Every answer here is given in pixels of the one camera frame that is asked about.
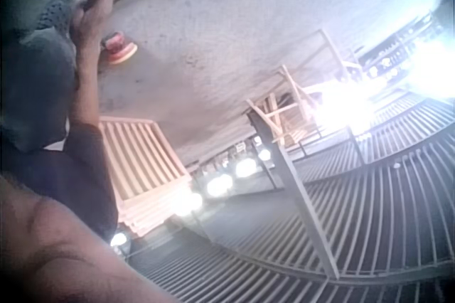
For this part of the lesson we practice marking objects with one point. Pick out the stack of wooden slatted panels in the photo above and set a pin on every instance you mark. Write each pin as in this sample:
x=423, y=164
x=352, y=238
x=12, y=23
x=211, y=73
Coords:
x=145, y=171

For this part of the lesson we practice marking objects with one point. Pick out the person's legs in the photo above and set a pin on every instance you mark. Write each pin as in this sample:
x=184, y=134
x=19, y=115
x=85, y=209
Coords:
x=35, y=82

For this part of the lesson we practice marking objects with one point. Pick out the metal frame table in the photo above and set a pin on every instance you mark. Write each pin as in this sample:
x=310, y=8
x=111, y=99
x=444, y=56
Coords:
x=336, y=50

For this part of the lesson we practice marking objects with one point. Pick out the grey metal post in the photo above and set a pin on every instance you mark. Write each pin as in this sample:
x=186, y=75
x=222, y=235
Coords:
x=302, y=203

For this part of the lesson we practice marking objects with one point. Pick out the wooden chair frame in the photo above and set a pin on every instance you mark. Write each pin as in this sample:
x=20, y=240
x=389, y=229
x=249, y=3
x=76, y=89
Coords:
x=284, y=111

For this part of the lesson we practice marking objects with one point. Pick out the grey metal bar grille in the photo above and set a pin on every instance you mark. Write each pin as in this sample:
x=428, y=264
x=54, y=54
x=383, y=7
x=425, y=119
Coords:
x=373, y=210

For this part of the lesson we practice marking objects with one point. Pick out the dark storage rack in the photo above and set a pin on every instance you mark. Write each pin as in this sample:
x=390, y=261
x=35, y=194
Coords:
x=394, y=52

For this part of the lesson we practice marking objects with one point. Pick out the orange round sander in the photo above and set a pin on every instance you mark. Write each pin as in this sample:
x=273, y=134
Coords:
x=119, y=50

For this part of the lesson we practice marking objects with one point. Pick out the person's right hand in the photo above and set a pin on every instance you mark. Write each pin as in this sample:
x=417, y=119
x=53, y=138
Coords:
x=89, y=18

